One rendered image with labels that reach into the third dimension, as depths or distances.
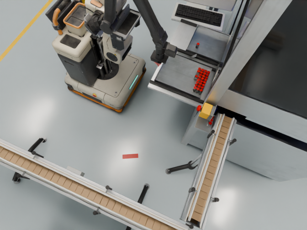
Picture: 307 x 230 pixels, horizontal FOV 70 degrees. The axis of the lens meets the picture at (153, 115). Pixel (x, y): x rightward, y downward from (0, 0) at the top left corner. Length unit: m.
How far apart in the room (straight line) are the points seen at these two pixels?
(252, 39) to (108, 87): 1.59
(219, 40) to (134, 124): 1.18
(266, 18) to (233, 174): 1.77
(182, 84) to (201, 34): 0.49
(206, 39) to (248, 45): 0.90
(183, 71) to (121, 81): 0.84
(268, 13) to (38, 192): 2.25
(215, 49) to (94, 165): 1.55
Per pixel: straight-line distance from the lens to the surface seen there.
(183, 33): 1.85
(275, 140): 1.64
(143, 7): 1.14
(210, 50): 1.79
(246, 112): 1.39
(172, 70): 1.62
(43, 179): 1.37
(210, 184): 1.35
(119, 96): 2.19
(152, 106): 2.44
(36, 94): 2.77
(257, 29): 0.92
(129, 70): 2.33
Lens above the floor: 2.22
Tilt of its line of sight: 68 degrees down
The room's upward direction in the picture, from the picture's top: 6 degrees clockwise
